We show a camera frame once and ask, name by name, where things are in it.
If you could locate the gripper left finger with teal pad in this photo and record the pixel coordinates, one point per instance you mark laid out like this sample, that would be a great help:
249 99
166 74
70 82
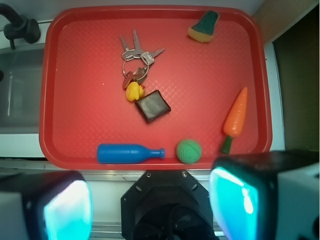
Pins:
45 206

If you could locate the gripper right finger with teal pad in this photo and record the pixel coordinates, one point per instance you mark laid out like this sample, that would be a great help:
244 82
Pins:
267 196

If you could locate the green and yellow sponge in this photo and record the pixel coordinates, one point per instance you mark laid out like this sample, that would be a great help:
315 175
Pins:
203 30

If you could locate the blue toy bottle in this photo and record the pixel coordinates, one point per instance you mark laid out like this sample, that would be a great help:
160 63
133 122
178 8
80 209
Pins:
127 153

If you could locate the orange toy carrot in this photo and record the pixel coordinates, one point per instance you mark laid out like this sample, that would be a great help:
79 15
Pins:
235 120

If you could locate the green textured ball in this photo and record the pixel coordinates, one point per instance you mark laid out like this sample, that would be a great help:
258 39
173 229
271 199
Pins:
188 151

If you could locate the red plastic tray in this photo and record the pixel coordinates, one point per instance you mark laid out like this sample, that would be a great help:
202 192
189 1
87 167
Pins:
84 105

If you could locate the grey sink basin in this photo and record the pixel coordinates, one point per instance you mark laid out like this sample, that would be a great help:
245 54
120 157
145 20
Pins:
20 91

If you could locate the dark brown square block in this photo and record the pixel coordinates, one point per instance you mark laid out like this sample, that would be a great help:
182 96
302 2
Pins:
152 106

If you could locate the silver key bunch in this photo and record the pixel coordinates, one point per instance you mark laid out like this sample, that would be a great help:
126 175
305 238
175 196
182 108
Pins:
137 53

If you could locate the black faucet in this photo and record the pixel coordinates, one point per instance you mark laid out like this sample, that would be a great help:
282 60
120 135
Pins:
19 26

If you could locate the yellow rubber duck keychain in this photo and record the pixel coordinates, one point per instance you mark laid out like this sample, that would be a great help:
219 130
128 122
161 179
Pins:
134 91

